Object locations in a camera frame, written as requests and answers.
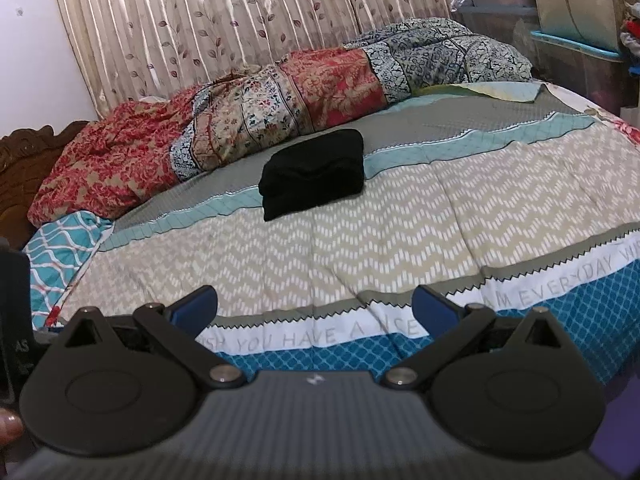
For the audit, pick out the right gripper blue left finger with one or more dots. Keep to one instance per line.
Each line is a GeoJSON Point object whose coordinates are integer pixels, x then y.
{"type": "Point", "coordinates": [174, 329]}

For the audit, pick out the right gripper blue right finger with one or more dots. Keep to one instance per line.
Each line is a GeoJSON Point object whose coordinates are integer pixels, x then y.
{"type": "Point", "coordinates": [455, 332]}

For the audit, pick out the black pants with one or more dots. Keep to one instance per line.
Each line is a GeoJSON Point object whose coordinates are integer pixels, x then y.
{"type": "Point", "coordinates": [312, 173]}

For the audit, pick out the person's left hand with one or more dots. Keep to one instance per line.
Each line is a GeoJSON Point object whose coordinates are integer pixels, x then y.
{"type": "Point", "coordinates": [11, 427]}

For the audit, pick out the teal wave pattern pillow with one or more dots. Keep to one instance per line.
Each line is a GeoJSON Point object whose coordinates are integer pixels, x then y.
{"type": "Point", "coordinates": [57, 253]}

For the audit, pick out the zigzag patterned bedspread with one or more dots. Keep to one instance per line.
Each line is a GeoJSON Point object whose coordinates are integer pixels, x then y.
{"type": "Point", "coordinates": [501, 195]}

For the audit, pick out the red floral patchwork quilt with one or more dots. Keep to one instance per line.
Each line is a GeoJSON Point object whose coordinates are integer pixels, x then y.
{"type": "Point", "coordinates": [142, 148]}

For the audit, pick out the carved wooden headboard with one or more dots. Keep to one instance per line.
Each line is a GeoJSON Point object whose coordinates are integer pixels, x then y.
{"type": "Point", "coordinates": [27, 157]}

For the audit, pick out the rose floral bed sheet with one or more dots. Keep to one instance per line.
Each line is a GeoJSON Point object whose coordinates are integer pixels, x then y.
{"type": "Point", "coordinates": [594, 110]}

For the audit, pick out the clear bin with teal lid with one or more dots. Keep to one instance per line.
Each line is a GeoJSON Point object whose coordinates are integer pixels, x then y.
{"type": "Point", "coordinates": [598, 75]}

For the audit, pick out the leaf print beige curtain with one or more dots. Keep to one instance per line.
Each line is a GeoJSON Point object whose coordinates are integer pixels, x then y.
{"type": "Point", "coordinates": [128, 50]}

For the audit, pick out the beige folded fabric bag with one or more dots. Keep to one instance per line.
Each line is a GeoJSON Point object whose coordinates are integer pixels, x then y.
{"type": "Point", "coordinates": [590, 22]}

